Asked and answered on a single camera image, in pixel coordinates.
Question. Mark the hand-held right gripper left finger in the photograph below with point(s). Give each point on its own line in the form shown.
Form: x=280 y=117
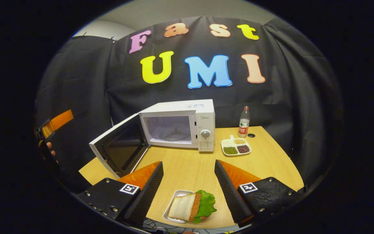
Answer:
x=144 y=195

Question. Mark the white microwave oven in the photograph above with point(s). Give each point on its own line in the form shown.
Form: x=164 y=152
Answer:
x=180 y=117

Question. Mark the white rectangular plate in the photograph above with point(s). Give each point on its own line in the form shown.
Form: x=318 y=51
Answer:
x=171 y=203

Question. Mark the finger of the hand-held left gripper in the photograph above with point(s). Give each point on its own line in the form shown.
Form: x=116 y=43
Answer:
x=58 y=122

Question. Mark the clear plastic water bottle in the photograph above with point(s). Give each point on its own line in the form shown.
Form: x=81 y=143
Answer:
x=244 y=125

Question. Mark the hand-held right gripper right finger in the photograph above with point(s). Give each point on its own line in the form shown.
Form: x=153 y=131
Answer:
x=230 y=195

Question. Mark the white divided dish with beans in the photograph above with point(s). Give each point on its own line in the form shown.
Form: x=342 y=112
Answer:
x=235 y=147

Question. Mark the sandwich with lettuce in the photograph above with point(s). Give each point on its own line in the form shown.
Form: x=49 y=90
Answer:
x=187 y=206

